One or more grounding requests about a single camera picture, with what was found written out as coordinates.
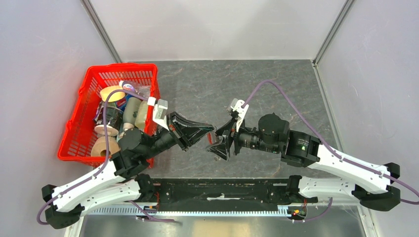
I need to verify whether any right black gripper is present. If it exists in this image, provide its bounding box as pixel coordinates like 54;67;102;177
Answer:
206;115;280;161

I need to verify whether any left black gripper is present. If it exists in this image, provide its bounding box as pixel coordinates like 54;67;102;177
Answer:
143;111;215;159

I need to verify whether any grey red key holder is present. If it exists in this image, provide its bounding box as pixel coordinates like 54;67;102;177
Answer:
206;131;221;161

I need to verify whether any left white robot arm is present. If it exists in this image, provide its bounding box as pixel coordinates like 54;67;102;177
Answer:
37;112;215;229

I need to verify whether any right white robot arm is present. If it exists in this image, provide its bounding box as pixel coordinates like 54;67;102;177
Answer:
207;114;401;211

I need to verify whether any cream bottle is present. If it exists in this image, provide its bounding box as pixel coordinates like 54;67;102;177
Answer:
134;101;149;130

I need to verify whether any clear plastic bottle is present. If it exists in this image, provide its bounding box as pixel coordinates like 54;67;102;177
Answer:
119;80;151;98

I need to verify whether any grey green bottle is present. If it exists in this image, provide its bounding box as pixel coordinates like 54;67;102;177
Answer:
122;97;142;132

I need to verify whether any yellow lid dark jar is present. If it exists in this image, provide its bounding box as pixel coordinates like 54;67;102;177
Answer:
94;85;126;137

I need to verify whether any wooden spool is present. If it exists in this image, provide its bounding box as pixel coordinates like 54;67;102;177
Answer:
90;136;120;157

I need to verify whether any red plastic basket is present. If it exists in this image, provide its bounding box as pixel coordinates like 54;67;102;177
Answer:
57;63;162;169

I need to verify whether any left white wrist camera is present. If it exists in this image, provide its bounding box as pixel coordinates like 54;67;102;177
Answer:
147;97;169;131

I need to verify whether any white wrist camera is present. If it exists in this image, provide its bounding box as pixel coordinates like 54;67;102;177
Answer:
230;98;249;132
147;97;169;131

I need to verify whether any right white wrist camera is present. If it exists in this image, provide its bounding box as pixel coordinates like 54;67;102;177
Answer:
230;98;249;132

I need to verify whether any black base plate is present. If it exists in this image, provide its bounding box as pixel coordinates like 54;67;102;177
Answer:
135;176;318;212

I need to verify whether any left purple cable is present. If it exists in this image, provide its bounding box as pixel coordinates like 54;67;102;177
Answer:
36;89;176;226

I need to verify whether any white slotted cable duct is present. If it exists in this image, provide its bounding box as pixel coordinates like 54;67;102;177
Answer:
85;203;295;217

